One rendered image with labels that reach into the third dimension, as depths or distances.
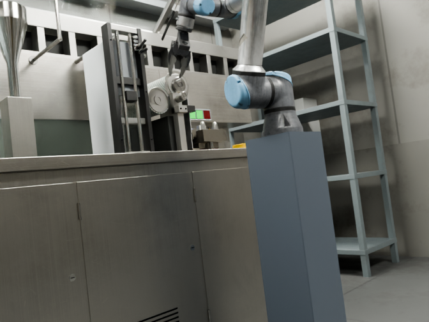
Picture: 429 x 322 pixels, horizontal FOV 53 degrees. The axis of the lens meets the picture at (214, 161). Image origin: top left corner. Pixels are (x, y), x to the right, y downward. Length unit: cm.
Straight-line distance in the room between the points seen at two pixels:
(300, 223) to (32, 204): 84
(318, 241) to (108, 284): 73
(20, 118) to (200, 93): 123
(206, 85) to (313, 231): 145
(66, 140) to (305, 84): 263
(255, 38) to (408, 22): 244
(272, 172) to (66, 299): 78
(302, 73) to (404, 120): 106
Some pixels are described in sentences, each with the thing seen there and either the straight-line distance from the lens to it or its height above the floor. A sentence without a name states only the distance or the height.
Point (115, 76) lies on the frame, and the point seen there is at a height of 122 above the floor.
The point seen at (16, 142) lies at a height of 100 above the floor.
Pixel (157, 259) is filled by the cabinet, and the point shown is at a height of 51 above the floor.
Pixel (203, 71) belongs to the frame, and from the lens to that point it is 278.
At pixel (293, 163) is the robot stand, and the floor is 79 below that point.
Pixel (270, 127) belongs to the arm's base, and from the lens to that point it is 154.
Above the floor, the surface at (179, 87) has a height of 124.
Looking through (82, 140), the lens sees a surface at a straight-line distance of 215.
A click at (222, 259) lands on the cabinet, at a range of 181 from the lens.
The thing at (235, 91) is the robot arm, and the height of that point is 106.
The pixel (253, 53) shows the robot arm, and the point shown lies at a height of 117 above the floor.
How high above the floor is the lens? 75
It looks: 3 degrees up
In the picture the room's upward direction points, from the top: 7 degrees counter-clockwise
